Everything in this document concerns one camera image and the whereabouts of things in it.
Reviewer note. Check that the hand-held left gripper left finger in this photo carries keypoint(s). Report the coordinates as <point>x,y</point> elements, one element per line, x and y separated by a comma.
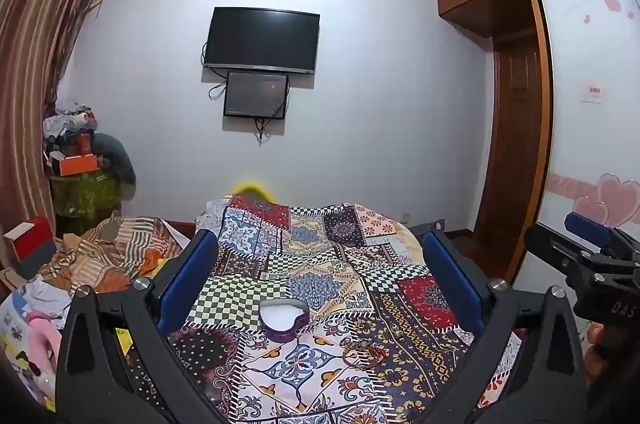
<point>192,276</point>

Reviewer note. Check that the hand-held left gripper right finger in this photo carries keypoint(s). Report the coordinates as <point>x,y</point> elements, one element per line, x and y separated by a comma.
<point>452,279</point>

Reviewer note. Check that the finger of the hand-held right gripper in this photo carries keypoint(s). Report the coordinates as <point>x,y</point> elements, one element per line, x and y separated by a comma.
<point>545,239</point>
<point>585,226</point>

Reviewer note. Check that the purple heart-shaped box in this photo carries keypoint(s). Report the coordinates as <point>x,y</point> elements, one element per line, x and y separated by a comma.
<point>281,318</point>

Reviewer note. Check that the person's right hand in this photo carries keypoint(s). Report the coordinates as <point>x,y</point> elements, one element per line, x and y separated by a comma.
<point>595,341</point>

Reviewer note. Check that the yellow cloth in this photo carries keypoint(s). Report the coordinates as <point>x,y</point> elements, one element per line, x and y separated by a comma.
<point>158,265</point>

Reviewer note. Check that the dark cushion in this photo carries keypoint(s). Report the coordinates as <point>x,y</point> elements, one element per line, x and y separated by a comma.
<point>425,226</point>

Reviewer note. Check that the orange striped blanket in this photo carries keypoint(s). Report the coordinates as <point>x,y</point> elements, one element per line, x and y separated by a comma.
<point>125,249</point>

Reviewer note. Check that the white heart-sticker wardrobe door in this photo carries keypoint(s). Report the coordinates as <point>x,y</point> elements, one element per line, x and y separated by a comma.
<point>590,144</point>

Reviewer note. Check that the wooden door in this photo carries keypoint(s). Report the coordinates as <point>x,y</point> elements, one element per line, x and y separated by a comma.
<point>515,139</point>

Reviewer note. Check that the yellow pillow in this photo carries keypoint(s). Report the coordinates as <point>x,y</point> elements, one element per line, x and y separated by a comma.
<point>250,187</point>

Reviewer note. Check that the colourful patchwork blanket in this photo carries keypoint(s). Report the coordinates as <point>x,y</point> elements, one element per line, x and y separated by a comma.
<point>310,254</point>

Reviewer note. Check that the green cloth-covered cabinet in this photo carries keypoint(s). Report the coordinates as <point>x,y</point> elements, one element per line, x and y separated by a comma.
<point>85,199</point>

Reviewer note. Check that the red white paper sticker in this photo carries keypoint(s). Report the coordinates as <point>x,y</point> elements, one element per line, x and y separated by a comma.
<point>591,92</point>

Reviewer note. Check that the grey-green cushion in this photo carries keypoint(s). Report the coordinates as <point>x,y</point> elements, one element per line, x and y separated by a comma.
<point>119,154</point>

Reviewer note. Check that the white crumpled cloth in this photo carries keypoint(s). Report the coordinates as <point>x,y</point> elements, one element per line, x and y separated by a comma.
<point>47,299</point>

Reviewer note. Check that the pink toy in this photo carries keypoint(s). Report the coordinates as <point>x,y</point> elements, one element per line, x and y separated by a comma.
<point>45,336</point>

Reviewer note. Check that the orange box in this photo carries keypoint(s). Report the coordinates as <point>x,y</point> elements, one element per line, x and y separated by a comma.
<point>77,165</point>

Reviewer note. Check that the red and grey box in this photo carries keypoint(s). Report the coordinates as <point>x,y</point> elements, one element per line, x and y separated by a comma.
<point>32,246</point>

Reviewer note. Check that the red-brown box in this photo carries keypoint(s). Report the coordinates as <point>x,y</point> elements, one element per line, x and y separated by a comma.
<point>84,144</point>

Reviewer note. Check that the printed white plastic bag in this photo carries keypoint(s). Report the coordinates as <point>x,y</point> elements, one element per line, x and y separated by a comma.
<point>15,334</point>

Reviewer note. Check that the small black monitor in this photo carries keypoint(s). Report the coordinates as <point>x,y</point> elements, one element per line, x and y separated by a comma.
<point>255,94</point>

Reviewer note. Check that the pile of plastic bags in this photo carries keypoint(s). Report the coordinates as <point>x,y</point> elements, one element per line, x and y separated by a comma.
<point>62,124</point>

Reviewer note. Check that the striped brown curtain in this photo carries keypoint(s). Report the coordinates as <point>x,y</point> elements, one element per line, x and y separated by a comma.
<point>30,54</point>

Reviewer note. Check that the white wall socket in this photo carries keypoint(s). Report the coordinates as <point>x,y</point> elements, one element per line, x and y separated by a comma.
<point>405,218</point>

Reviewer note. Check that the black wall television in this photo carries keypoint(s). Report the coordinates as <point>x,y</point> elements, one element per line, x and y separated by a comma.
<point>260,37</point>

